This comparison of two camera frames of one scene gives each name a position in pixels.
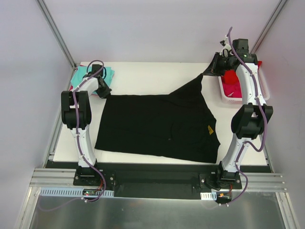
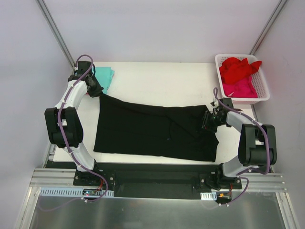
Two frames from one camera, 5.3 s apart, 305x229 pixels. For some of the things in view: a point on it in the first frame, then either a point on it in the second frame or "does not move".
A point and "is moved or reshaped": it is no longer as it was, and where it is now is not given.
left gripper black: (105, 90) → (96, 88)
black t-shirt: (179, 125) is moved or reshaped
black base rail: (155, 180) does not move
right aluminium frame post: (280, 6) does not move
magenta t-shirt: (232, 90) does not move
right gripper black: (215, 65) → (207, 121)
